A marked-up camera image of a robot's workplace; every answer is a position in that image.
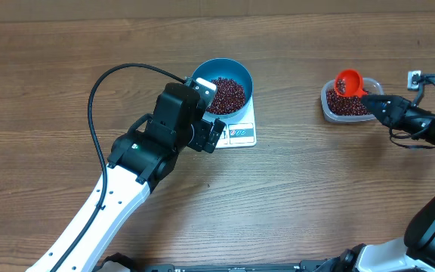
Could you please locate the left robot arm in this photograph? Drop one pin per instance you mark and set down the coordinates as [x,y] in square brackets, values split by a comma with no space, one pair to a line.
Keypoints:
[139,160]

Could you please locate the red scoop with blue handle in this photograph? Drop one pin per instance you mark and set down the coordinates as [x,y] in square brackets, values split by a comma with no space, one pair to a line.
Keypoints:
[349,83]

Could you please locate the white digital kitchen scale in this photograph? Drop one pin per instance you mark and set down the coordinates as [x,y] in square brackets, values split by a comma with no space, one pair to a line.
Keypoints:
[240,128]

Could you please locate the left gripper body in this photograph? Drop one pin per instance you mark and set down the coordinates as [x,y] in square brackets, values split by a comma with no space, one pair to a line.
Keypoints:
[202,132]

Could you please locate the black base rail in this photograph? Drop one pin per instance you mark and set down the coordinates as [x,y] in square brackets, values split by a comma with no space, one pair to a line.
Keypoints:
[119,262]

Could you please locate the clear plastic container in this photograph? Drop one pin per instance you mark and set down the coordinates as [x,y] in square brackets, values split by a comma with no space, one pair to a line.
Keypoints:
[371,85]

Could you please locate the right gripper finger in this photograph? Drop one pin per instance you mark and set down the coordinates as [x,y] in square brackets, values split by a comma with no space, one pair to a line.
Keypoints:
[397,101]
[382,111]

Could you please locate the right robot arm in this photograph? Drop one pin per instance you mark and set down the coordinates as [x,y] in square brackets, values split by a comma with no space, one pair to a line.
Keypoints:
[415,251]

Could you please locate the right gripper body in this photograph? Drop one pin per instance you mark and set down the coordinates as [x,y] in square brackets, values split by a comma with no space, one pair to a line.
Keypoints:
[414,122]

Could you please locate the red beans in bowl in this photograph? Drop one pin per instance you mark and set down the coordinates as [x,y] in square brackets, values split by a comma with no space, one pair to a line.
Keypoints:
[229,97]

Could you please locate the blue plastic bowl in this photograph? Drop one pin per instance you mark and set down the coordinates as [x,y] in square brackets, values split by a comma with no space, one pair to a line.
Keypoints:
[229,69]

